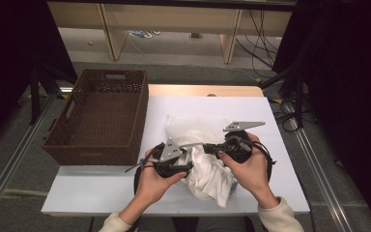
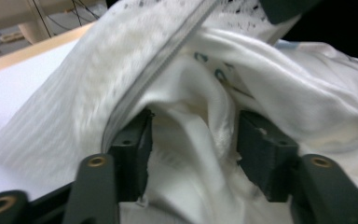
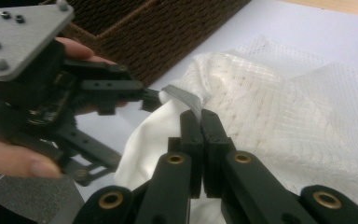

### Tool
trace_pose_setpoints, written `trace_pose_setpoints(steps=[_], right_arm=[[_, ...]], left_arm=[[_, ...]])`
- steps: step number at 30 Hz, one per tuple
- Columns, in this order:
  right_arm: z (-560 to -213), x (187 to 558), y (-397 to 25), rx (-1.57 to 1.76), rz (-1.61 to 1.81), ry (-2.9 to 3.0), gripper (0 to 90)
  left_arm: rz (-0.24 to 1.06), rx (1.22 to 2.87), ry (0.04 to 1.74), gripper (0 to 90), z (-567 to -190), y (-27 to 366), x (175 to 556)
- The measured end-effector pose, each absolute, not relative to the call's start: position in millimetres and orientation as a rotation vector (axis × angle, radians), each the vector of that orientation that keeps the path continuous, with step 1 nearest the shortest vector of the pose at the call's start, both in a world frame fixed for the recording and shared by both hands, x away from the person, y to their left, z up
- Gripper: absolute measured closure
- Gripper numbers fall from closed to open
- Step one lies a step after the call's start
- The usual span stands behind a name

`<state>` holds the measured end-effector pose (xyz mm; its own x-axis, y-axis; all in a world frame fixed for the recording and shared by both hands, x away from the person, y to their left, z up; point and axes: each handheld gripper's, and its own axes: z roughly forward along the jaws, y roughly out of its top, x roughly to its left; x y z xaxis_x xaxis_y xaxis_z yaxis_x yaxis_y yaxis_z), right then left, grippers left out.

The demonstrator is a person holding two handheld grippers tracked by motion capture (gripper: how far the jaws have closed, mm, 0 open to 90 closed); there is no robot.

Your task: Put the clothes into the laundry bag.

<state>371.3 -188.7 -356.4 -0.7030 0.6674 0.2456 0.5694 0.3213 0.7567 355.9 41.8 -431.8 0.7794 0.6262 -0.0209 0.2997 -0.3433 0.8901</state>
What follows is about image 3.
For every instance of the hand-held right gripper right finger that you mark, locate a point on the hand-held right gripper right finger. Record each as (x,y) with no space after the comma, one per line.
(230,174)

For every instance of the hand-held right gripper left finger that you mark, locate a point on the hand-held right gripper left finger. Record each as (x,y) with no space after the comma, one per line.
(180,174)

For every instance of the white shirt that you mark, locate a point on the white shirt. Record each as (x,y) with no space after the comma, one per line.
(149,140)

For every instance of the brown woven basket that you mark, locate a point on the brown woven basket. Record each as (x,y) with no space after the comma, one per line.
(155,37)

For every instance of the white mesh laundry bag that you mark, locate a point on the white mesh laundry bag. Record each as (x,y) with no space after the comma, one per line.
(292,109)

